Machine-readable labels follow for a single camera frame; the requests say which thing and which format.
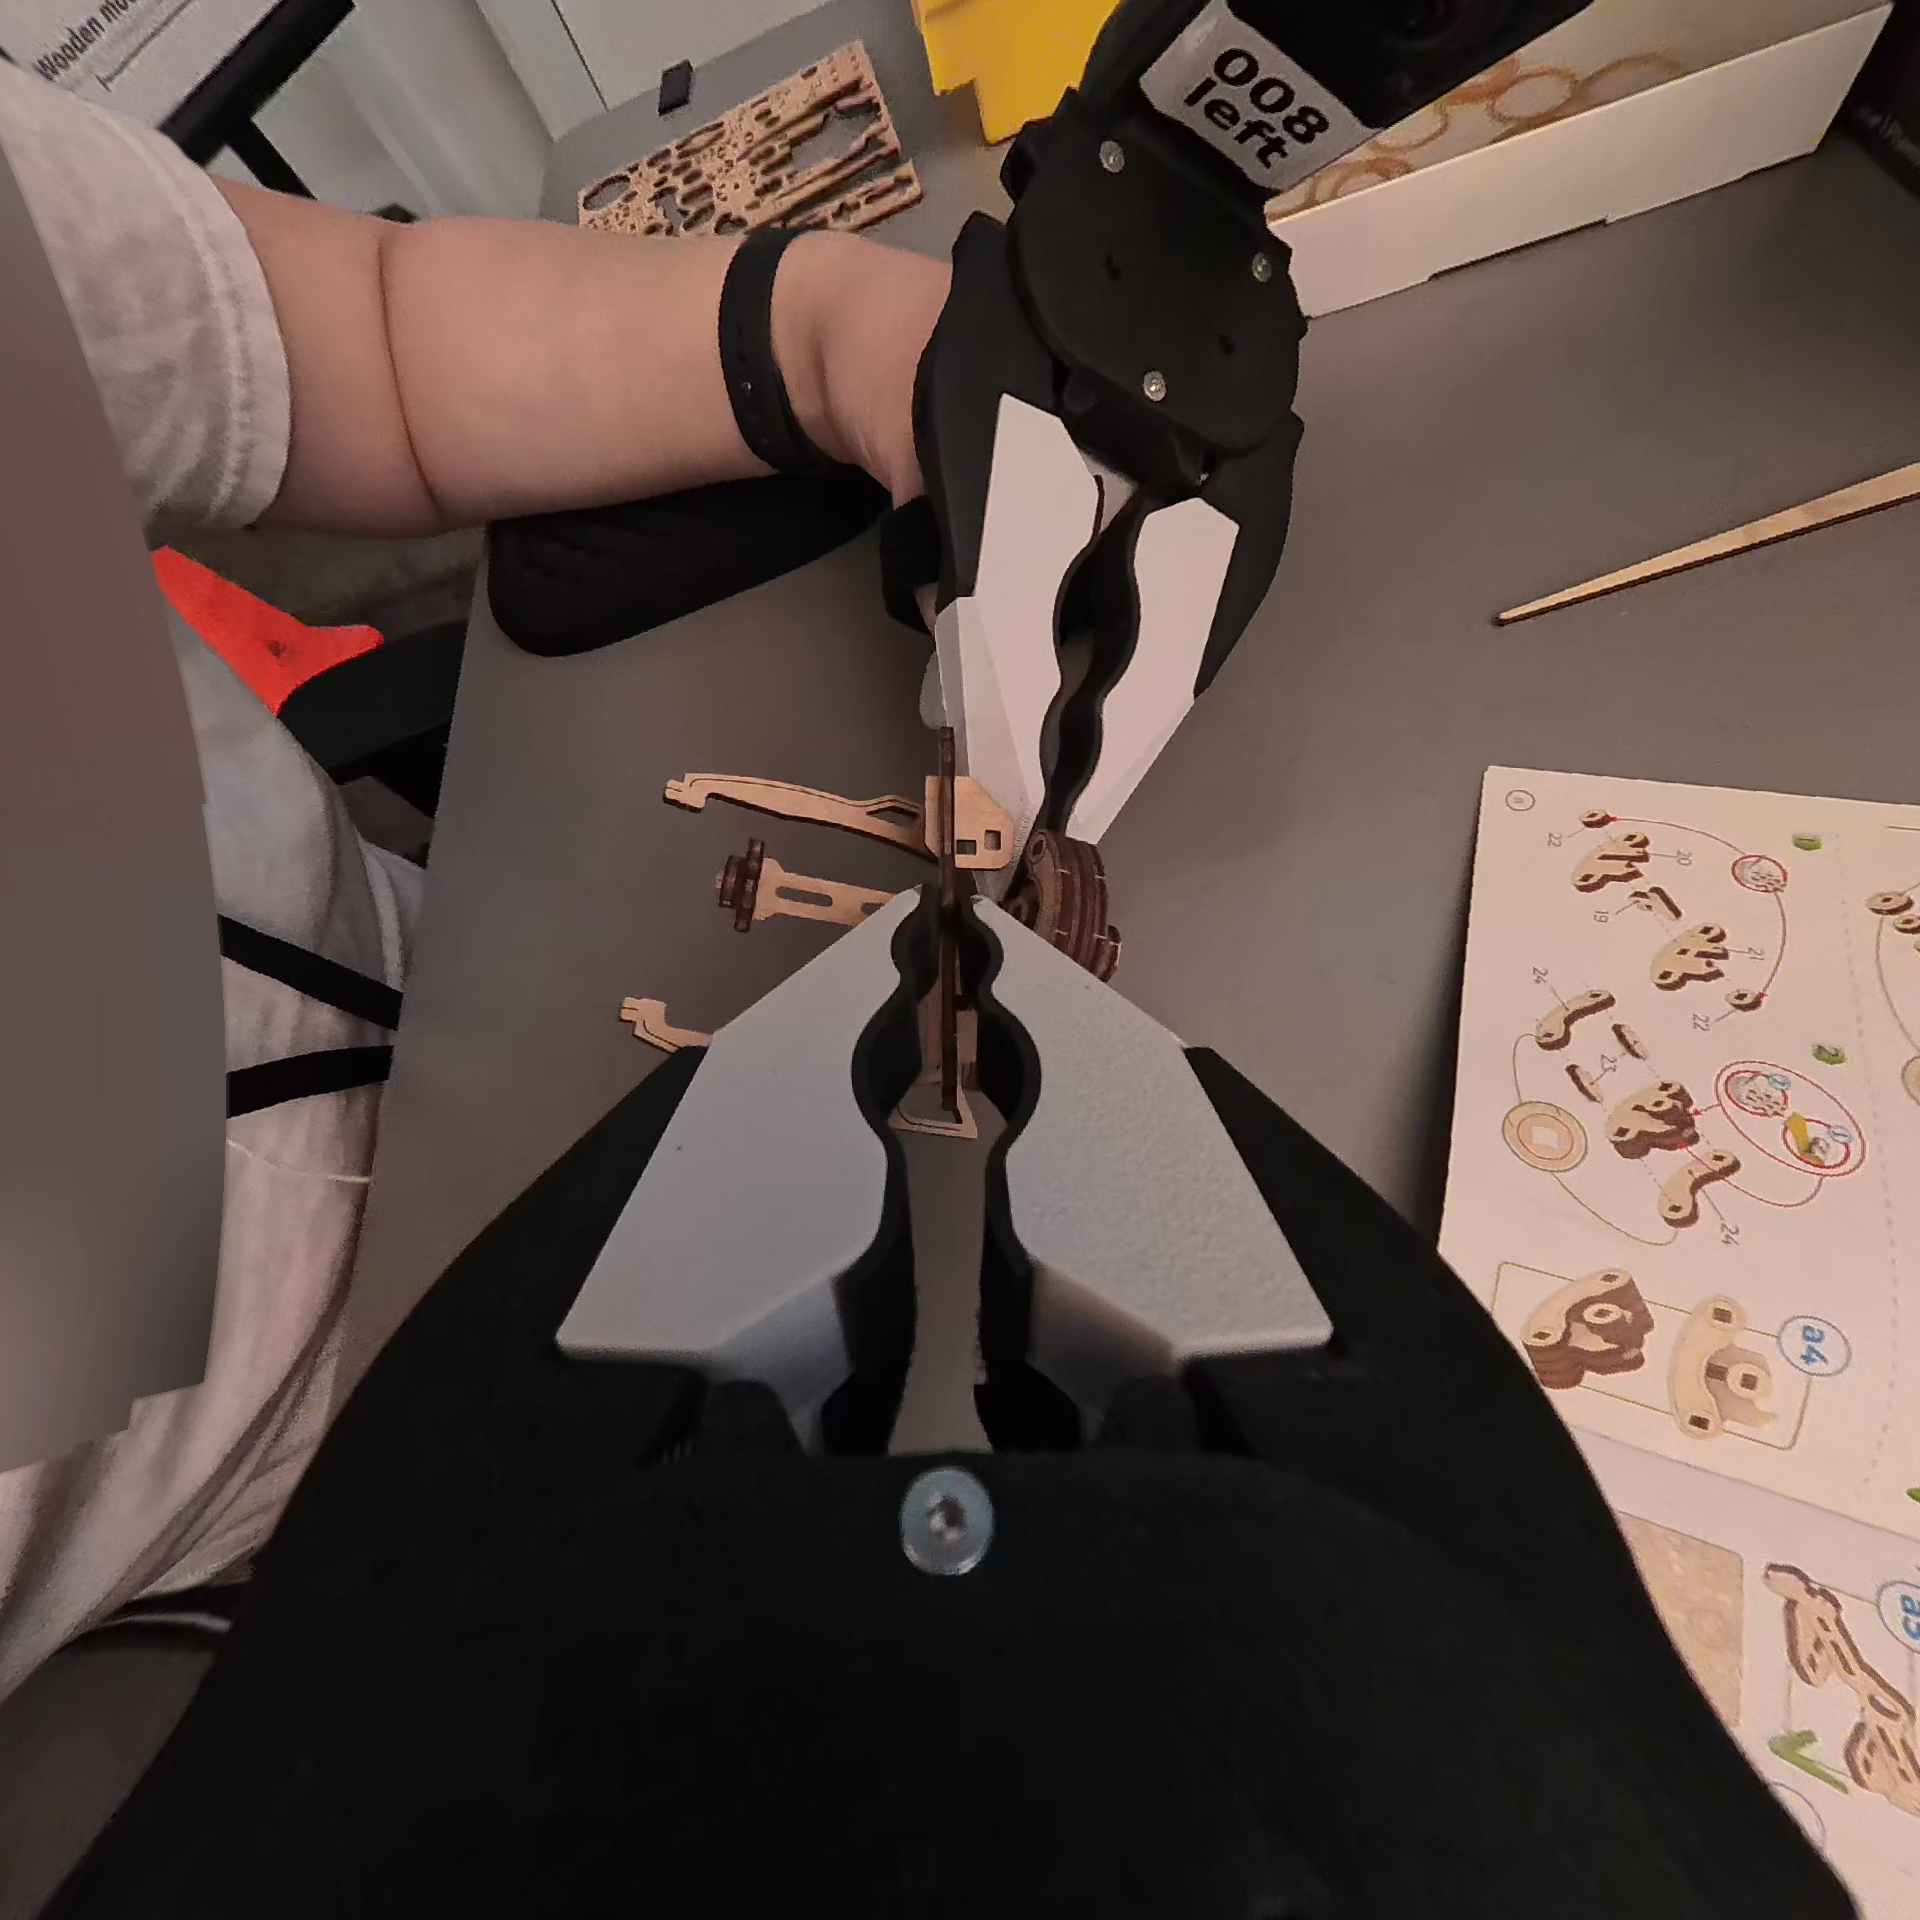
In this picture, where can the person in white shirt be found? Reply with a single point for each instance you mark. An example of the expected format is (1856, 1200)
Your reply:
(292, 1243)

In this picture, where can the illustrated instruction booklet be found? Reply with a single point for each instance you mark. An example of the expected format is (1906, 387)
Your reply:
(1652, 1051)

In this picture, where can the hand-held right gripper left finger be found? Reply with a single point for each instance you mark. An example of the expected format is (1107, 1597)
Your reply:
(722, 1184)

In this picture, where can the white printed cardboard box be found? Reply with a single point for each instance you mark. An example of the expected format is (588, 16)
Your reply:
(1573, 196)

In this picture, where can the slotted wooden piece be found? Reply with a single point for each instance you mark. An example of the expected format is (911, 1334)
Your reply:
(946, 1051)

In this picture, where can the yellow plastic bin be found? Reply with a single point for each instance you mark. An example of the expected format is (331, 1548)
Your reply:
(1007, 61)

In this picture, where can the black wristband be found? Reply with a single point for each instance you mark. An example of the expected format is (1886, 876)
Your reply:
(764, 357)

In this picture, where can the dark wooden gear assembly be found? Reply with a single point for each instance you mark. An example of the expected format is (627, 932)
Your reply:
(1075, 900)

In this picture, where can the orange fabric item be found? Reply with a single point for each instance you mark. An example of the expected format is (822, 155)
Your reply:
(239, 631)

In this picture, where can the small wooden hook piece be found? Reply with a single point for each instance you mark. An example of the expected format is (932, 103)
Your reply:
(667, 1025)

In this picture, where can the black framed tag sign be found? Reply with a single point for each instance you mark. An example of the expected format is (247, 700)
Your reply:
(119, 45)

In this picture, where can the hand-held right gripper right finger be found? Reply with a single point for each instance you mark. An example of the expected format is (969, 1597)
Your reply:
(1157, 1184)

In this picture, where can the thin wooden stick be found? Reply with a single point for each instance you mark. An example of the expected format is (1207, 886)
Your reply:
(1712, 551)

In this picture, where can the laser-cut wooden parts sheet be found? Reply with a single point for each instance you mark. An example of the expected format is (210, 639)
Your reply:
(749, 164)

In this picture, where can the white cabinet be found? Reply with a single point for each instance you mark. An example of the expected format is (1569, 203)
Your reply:
(497, 75)

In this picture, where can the black padded armrest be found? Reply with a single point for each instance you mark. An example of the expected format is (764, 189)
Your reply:
(676, 562)

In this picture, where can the person's left hand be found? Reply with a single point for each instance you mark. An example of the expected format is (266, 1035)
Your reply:
(878, 371)

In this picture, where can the long flat wooden hooked piece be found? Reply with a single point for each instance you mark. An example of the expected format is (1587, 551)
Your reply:
(814, 801)

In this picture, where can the person's left forearm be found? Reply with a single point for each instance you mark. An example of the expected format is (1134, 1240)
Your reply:
(526, 371)

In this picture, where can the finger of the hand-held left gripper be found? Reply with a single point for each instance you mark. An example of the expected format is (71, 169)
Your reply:
(1178, 631)
(1010, 604)

